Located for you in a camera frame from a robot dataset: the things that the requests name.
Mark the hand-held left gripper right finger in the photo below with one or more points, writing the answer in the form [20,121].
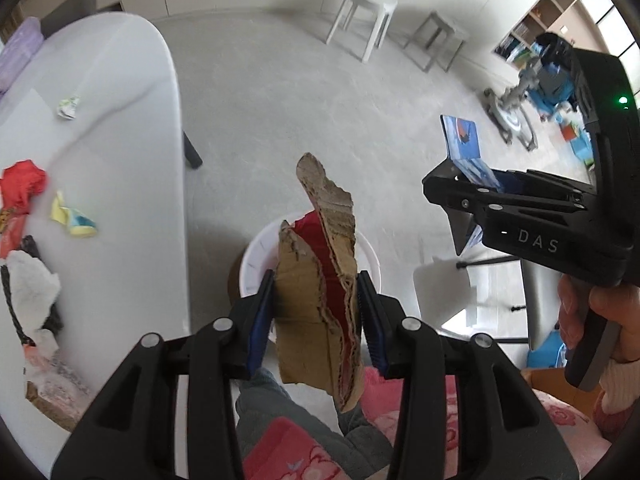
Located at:
[372,330]

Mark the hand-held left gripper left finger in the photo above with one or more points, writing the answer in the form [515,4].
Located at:
[260,325]

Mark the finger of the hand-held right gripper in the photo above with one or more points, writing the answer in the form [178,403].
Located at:
[450,180]
[460,227]

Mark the torn brown cardboard piece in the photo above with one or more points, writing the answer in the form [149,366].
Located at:
[305,320]

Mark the white round bin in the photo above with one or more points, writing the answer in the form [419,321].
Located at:
[260,255]

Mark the person's right forearm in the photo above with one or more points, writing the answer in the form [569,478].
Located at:
[625,380]

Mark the person's right hand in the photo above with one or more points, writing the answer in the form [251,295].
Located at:
[625,320]

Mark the white chair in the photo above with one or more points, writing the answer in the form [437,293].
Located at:
[440,290]

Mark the grey quilted pants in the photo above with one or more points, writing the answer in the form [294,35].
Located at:
[280,400]

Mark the grey upright vacuum cleaner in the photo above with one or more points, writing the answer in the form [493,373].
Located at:
[515,105]

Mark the pile of colourful toys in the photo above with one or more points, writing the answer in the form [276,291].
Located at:
[555,80]

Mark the blue plastic box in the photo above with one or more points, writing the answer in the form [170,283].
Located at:
[547,352]

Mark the grey stool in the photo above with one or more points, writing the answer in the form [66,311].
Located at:
[440,22]

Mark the wooden bookshelf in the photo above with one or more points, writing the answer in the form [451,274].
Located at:
[550,5]

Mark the black table leg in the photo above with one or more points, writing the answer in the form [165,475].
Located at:
[192,152]

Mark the white plastic stool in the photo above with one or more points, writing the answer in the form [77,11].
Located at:
[372,2]

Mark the pink printed robe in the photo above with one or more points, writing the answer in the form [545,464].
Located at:
[560,425]

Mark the yellow blue wrapper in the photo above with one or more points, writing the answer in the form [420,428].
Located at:
[75,220]

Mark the brown cardboard scrap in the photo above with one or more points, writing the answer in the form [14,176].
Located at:
[50,407]

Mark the white crumpled tissue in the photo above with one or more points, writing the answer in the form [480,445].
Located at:
[30,285]

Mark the red crumpled plastic bag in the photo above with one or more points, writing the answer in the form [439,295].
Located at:
[22,182]

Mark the green white crumpled wrapper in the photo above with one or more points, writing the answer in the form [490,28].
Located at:
[69,107]

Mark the purple plastic pack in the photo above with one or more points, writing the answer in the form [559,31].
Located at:
[20,55]

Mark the dark grey chair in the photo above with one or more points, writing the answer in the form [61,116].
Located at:
[67,7]

